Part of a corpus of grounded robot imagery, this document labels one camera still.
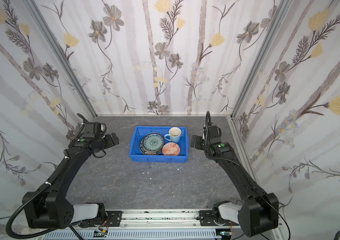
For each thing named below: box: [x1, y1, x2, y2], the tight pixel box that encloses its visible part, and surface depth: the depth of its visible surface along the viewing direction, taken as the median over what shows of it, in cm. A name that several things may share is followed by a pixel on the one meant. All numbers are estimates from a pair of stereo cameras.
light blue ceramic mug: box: [164, 126, 182, 143], surface depth 100 cm
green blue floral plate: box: [142, 132, 165, 153], surface depth 100 cm
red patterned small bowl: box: [162, 142, 181, 156], surface depth 100 cm
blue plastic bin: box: [129, 126, 189, 163], surface depth 97 cm
